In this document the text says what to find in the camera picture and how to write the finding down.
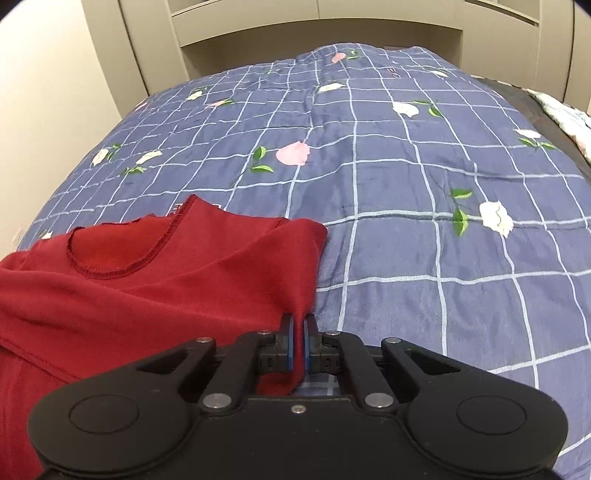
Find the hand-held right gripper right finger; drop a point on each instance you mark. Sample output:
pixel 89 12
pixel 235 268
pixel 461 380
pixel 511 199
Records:
pixel 310 344

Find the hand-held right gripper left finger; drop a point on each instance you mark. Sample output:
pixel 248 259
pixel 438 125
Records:
pixel 287 344

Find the red knit top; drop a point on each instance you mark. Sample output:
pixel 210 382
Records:
pixel 152 295

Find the blue checked floral blanket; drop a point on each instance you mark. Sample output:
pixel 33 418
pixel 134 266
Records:
pixel 392 184

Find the beige headboard cabinet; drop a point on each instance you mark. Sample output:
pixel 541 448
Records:
pixel 286 25

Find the dark mattress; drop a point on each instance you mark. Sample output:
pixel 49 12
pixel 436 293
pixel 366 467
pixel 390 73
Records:
pixel 531 104

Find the light floral quilt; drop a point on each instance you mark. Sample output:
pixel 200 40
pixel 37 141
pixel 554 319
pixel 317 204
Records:
pixel 568 117

